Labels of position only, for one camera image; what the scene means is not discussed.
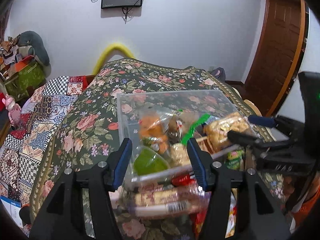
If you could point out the green patterned gift bag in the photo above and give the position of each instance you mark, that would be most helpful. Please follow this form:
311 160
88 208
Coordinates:
30 76

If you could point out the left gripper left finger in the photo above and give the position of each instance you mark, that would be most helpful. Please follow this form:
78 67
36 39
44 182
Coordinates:
61 215

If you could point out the grey backpack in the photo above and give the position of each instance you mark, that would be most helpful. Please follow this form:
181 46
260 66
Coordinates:
219 73

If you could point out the yellow curved tube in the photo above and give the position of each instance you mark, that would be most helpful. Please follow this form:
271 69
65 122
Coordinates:
114 49

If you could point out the pink wafer pack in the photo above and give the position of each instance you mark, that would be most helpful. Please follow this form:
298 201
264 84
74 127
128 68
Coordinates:
165 202

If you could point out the green jelly cup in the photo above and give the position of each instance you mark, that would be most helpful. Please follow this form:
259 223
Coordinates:
148 162

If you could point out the brown wooden door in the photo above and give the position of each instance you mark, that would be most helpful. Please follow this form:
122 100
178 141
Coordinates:
276 59

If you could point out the green pea snack bag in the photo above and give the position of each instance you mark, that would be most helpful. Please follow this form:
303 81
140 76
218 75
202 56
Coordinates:
234 160

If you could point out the floral green bedspread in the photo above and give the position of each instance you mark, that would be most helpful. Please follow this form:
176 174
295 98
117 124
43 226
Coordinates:
89 131

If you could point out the grey plush pillow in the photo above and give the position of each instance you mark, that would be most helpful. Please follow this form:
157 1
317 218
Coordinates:
33 39

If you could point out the clear bag of fried snacks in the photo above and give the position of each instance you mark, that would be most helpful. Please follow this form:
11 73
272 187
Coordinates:
153 132

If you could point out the clear plastic storage bin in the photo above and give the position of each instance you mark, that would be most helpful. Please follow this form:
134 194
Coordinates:
166 104

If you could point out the green-edged fried snack bag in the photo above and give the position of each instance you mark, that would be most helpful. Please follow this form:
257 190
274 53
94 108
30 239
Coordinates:
185 125

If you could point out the pink plush toy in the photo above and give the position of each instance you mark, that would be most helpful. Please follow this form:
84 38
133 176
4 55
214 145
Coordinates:
14 110

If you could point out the red white snack bag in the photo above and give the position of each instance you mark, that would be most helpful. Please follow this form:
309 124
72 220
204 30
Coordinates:
197 214

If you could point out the patchwork quilt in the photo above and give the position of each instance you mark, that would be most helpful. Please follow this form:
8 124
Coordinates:
23 148

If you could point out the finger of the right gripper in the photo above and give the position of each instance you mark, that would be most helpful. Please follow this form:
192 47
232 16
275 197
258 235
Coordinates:
261 121
243 139

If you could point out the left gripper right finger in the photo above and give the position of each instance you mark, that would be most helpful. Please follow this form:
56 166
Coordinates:
258 215

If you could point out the clear pack of rice crackers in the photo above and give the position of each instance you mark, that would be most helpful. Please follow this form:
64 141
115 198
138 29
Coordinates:
217 130

